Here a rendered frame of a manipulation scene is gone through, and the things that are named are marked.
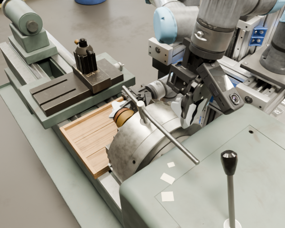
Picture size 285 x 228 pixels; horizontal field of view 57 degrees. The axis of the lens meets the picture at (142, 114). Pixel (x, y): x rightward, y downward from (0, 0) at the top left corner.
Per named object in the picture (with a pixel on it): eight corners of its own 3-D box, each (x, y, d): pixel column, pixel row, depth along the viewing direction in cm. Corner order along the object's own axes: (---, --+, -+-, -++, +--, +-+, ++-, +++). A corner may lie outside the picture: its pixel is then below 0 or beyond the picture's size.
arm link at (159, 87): (164, 100, 111) (166, 85, 105) (156, 104, 109) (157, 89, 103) (153, 90, 115) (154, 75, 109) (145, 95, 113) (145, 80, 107)
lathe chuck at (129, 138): (196, 148, 104) (195, 98, 79) (134, 201, 96) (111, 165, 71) (180, 134, 109) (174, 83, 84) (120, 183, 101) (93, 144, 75)
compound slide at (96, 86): (111, 85, 129) (110, 77, 125) (93, 93, 124) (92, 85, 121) (90, 65, 140) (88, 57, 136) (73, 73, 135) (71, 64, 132)
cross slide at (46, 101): (124, 80, 138) (123, 73, 135) (46, 117, 120) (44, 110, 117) (105, 64, 148) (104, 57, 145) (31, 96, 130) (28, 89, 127)
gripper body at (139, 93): (120, 105, 109) (144, 93, 114) (132, 117, 104) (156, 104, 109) (119, 91, 103) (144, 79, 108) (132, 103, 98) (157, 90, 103)
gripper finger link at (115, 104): (102, 110, 101) (122, 100, 105) (111, 119, 98) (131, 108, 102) (102, 104, 99) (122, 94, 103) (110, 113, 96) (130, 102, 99)
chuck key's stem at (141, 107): (142, 125, 80) (134, 103, 71) (148, 121, 80) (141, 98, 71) (146, 130, 79) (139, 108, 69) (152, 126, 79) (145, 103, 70)
